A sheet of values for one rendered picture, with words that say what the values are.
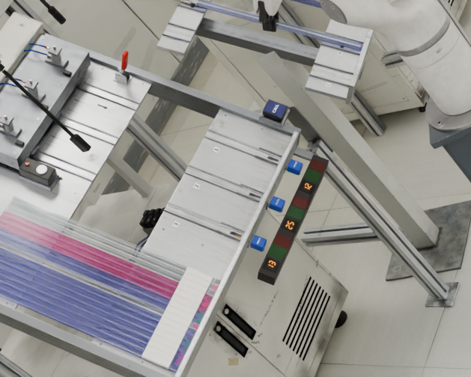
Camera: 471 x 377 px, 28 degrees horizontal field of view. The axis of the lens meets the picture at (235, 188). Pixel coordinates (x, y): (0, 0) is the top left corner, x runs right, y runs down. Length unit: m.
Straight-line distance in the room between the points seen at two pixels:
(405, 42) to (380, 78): 1.35
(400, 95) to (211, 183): 1.22
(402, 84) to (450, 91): 1.27
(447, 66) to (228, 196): 0.59
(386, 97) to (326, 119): 0.78
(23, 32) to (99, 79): 0.21
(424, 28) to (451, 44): 0.07
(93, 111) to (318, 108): 0.60
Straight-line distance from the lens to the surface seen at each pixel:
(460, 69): 1.89
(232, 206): 2.11
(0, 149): 2.16
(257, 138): 2.22
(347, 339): 2.79
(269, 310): 2.56
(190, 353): 1.94
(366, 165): 2.59
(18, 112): 2.21
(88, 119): 2.25
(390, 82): 3.18
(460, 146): 1.96
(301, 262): 2.66
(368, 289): 2.87
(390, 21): 1.77
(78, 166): 2.18
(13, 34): 2.33
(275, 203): 2.11
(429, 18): 1.82
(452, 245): 2.78
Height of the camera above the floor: 1.82
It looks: 29 degrees down
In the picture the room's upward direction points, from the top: 44 degrees counter-clockwise
